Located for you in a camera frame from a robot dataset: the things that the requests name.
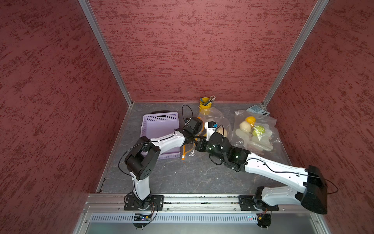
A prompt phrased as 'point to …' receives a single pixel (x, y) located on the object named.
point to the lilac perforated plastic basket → (157, 125)
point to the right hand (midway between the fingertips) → (191, 142)
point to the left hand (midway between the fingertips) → (203, 133)
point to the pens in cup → (212, 98)
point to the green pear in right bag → (258, 130)
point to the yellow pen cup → (205, 106)
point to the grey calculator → (257, 109)
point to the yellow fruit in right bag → (252, 120)
